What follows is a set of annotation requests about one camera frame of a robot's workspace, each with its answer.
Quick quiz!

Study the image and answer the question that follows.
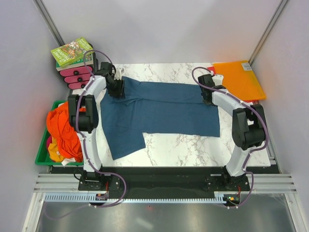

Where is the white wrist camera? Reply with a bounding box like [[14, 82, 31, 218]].
[[210, 71, 224, 86], [114, 68, 124, 80]]

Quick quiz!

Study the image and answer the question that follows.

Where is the yellow shirt in bin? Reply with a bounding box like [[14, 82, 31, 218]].
[[48, 143, 65, 162]]

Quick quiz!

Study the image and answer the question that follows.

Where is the blue polo shirt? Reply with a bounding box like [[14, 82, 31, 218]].
[[100, 76, 220, 160]]

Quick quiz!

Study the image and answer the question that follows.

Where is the green plastic bin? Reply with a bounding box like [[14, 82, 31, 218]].
[[35, 101, 84, 167]]

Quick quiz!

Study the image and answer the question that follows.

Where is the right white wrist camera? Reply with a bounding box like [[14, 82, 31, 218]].
[[210, 71, 224, 86]]

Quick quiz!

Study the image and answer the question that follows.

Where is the grey slotted cable duct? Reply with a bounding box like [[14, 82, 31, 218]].
[[44, 191, 227, 204]]

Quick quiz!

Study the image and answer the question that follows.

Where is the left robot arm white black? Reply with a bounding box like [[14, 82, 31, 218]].
[[68, 62, 125, 173]]

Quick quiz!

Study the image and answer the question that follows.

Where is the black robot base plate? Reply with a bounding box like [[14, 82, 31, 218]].
[[78, 167, 250, 198]]

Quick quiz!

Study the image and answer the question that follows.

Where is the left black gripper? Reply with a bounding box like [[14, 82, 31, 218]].
[[106, 78, 126, 100]]

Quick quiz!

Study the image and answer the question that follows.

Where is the black pink drawer organizer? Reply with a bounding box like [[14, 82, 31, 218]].
[[58, 53, 98, 90]]

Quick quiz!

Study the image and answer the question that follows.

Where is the red plastic folder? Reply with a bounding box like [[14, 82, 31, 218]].
[[208, 63, 253, 102]]

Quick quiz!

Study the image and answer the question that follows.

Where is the orange shirt in bin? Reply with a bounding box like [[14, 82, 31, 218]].
[[46, 102, 83, 162]]

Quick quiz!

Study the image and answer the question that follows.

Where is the dark green book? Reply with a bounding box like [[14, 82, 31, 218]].
[[56, 54, 94, 72]]

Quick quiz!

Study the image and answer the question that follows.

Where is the light green book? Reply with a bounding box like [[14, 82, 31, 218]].
[[51, 37, 93, 68]]

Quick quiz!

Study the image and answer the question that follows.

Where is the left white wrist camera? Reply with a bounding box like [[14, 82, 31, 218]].
[[114, 68, 124, 80]]

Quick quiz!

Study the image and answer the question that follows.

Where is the orange plastic folder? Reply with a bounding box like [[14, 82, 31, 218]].
[[213, 60, 267, 102]]

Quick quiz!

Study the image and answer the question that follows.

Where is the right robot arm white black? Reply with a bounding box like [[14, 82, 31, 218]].
[[197, 74, 268, 190]]

